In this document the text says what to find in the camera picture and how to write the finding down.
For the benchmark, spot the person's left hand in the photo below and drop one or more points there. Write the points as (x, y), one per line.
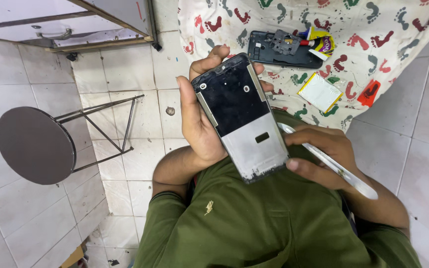
(199, 130)

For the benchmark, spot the person's right hand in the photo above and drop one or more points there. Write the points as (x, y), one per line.
(324, 156)

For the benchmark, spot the white plastic pry tool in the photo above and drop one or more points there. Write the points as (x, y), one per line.
(352, 180)

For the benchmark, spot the black and silver phone frame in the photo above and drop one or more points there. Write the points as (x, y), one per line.
(244, 119)

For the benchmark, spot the white phone battery yellow edge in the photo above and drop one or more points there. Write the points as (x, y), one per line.
(319, 93)

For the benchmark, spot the red plastic sticker piece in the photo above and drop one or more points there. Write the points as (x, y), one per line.
(369, 93)

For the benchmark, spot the person's green shirt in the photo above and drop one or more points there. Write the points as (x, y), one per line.
(259, 223)

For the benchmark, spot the black phone back cover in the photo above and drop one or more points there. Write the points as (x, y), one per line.
(266, 52)

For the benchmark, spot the yellow and purple glue tube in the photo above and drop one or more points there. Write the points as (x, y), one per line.
(322, 43)

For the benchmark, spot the small black phone inner plate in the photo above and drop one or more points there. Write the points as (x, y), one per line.
(285, 43)

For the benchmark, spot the white footprint print cloth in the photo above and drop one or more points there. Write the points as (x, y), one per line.
(367, 22)

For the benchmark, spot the round brown metal-legged stool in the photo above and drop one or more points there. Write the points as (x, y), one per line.
(34, 145)

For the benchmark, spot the brown cardboard piece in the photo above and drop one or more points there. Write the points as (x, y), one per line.
(73, 258)

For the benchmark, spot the white wood-framed cabinet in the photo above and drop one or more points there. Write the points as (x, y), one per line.
(50, 15)

